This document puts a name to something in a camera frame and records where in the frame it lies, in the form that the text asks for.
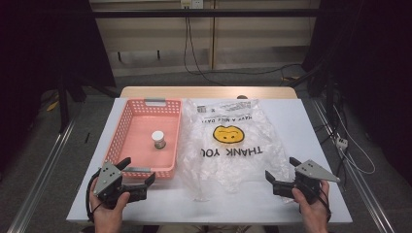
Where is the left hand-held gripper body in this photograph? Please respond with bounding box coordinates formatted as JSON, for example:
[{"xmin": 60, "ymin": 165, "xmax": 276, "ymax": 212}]
[{"xmin": 93, "ymin": 160, "xmax": 149, "ymax": 209}]

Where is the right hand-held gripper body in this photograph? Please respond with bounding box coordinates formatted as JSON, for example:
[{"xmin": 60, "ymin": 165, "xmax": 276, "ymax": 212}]
[{"xmin": 272, "ymin": 158, "xmax": 341, "ymax": 205}]

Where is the pink perforated plastic basket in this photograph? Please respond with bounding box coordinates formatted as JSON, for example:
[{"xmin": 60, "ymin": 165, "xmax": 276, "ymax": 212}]
[{"xmin": 102, "ymin": 98, "xmax": 183, "ymax": 181}]

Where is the clear plastic bag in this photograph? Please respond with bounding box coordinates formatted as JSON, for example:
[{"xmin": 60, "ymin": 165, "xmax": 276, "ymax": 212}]
[{"xmin": 177, "ymin": 98, "xmax": 292, "ymax": 204}]

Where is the person's right hand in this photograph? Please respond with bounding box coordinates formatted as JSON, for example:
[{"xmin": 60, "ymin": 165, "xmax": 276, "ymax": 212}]
[{"xmin": 291, "ymin": 180, "xmax": 331, "ymax": 228}]

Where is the person's left hand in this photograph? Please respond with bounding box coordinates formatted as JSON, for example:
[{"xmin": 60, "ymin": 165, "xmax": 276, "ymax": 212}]
[{"xmin": 88, "ymin": 177, "xmax": 131, "ymax": 228}]

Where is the white power strip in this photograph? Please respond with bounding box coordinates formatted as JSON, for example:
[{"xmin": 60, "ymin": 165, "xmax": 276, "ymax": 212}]
[{"xmin": 334, "ymin": 136, "xmax": 350, "ymax": 150}]

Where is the black metal stand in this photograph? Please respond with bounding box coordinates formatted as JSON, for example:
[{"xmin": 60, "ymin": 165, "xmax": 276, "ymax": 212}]
[{"xmin": 55, "ymin": 72, "xmax": 87, "ymax": 134}]

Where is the wooden table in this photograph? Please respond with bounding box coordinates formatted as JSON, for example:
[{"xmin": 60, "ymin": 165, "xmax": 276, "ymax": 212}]
[{"xmin": 120, "ymin": 85, "xmax": 298, "ymax": 100}]

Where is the black curtain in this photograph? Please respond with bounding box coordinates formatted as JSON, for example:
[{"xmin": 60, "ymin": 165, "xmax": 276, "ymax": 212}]
[
  {"xmin": 0, "ymin": 0, "xmax": 117, "ymax": 169},
  {"xmin": 300, "ymin": 0, "xmax": 412, "ymax": 176}
]

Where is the wooden desk leg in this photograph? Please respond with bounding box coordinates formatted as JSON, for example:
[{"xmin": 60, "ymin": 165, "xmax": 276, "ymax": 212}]
[{"xmin": 209, "ymin": 0, "xmax": 217, "ymax": 71}]

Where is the black horizontal bar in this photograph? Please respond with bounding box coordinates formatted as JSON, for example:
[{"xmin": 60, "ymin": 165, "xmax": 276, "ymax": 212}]
[{"xmin": 91, "ymin": 8, "xmax": 321, "ymax": 19}]

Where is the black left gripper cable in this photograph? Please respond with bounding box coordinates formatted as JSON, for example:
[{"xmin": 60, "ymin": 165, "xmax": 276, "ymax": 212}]
[{"xmin": 85, "ymin": 169, "xmax": 102, "ymax": 223}]

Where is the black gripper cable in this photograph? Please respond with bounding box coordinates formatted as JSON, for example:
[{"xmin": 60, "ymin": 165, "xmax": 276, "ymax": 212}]
[
  {"xmin": 318, "ymin": 189, "xmax": 332, "ymax": 222},
  {"xmin": 85, "ymin": 169, "xmax": 102, "ymax": 223}
]

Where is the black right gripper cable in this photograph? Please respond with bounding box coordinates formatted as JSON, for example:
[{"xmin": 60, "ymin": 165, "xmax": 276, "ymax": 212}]
[{"xmin": 318, "ymin": 189, "xmax": 332, "ymax": 222}]

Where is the aluminium floor rail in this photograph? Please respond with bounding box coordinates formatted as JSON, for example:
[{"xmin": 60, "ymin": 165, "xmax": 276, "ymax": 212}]
[
  {"xmin": 311, "ymin": 97, "xmax": 395, "ymax": 233},
  {"xmin": 5, "ymin": 118, "xmax": 78, "ymax": 233}
]

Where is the white cable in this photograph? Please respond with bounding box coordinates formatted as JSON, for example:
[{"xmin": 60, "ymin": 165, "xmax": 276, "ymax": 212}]
[{"xmin": 332, "ymin": 104, "xmax": 377, "ymax": 176}]

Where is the black hanging cable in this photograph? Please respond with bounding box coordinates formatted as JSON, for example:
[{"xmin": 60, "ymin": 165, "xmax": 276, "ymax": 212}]
[
  {"xmin": 187, "ymin": 16, "xmax": 303, "ymax": 77},
  {"xmin": 183, "ymin": 16, "xmax": 227, "ymax": 86}
]

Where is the white wall socket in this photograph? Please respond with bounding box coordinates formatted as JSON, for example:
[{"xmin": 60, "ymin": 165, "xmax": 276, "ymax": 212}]
[{"xmin": 180, "ymin": 0, "xmax": 205, "ymax": 10}]

